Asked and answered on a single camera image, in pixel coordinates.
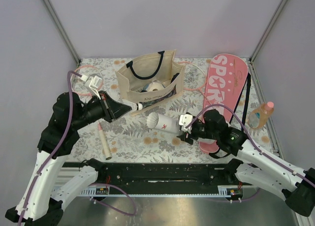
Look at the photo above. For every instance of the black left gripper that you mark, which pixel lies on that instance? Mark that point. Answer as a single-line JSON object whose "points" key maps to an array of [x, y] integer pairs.
{"points": [[114, 109]]}

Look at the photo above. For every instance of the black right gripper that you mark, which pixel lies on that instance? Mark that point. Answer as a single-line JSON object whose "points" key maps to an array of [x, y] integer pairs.
{"points": [[186, 138]]}

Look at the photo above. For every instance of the white shuttlecock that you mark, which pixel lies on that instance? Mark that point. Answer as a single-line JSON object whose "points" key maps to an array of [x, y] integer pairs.
{"points": [[134, 106]]}

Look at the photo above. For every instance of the white shuttlecock tube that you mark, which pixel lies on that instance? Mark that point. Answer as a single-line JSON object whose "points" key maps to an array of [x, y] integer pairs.
{"points": [[164, 123]]}

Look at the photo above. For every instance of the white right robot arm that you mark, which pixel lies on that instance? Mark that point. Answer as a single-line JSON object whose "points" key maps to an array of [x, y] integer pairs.
{"points": [[253, 164]]}

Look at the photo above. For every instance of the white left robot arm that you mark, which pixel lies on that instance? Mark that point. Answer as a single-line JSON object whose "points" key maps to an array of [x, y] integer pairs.
{"points": [[39, 205]]}

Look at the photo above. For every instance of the pink badminton racket left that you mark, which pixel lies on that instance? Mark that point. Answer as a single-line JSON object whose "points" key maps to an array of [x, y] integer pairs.
{"points": [[90, 70]]}

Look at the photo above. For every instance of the pink badminton racket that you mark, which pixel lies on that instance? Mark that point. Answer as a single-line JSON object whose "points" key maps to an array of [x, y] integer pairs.
{"points": [[195, 79], [90, 70]]}

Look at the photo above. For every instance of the pink badminton racket right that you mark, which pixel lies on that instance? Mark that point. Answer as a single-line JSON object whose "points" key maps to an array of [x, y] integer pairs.
{"points": [[195, 79]]}

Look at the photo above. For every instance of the floral table mat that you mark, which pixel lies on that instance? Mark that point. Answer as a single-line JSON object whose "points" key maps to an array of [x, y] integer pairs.
{"points": [[129, 138]]}

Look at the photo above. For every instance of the white tape roll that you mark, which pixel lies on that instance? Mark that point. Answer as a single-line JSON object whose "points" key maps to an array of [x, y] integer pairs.
{"points": [[155, 86]]}

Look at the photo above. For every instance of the beige canvas tote bag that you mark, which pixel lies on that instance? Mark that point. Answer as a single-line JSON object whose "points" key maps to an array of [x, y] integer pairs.
{"points": [[134, 77]]}

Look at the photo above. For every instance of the clear bottle pink cap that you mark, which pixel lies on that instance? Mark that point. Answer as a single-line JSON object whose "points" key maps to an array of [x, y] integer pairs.
{"points": [[259, 117]]}

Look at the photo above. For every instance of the pink racket cover bag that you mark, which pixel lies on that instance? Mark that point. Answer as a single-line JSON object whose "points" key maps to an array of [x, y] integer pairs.
{"points": [[225, 80]]}

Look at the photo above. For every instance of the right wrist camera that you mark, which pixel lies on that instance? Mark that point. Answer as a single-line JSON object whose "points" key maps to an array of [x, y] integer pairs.
{"points": [[184, 121]]}

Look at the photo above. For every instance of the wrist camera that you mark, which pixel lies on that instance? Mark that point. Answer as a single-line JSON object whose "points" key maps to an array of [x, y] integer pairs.
{"points": [[92, 84], [184, 121]]}

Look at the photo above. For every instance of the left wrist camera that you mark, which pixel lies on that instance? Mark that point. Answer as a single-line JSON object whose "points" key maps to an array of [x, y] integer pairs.
{"points": [[92, 84]]}

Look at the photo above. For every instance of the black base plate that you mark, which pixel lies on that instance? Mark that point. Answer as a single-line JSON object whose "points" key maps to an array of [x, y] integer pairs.
{"points": [[166, 178]]}

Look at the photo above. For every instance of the white slotted cable duct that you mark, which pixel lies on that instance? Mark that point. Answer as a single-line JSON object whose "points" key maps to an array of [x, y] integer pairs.
{"points": [[94, 191]]}

